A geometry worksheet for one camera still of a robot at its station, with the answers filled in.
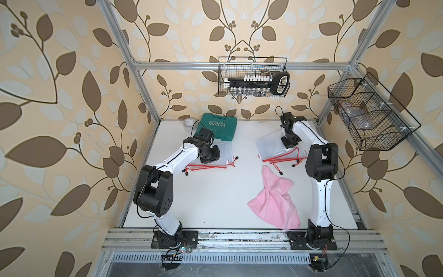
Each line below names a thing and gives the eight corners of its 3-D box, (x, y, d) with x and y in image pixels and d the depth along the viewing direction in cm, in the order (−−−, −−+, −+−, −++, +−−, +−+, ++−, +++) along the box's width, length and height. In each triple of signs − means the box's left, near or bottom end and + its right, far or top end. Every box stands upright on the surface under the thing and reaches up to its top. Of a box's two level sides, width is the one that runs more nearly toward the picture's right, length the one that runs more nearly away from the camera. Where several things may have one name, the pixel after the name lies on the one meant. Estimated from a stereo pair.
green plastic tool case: (195, 137, 114) (194, 131, 110) (203, 118, 126) (202, 112, 122) (234, 143, 111) (235, 137, 107) (239, 123, 123) (239, 117, 118)
